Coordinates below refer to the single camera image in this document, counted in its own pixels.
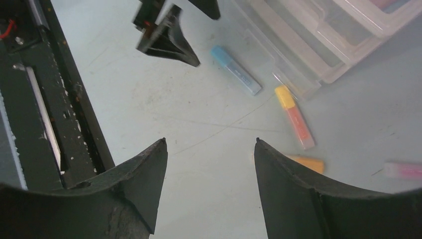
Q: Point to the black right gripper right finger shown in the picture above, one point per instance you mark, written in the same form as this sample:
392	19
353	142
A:
299	203

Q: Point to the yellow pink highlighter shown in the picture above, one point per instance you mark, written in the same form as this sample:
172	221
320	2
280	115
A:
294	114

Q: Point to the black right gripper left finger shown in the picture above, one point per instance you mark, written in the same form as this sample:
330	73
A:
121	203

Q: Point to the white plastic drawer organizer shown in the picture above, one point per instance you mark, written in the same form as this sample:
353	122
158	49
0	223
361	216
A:
314	42

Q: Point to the light blue highlighter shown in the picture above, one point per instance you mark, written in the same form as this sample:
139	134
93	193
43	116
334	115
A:
226	61

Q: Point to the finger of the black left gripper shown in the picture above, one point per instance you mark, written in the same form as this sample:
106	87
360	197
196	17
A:
209	7
166	39

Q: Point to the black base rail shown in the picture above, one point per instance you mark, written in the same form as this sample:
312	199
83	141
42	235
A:
55	138

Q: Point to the pale yellow highlighter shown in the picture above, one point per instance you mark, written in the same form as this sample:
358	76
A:
314	164

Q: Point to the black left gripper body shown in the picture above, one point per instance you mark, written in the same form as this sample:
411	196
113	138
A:
147	13

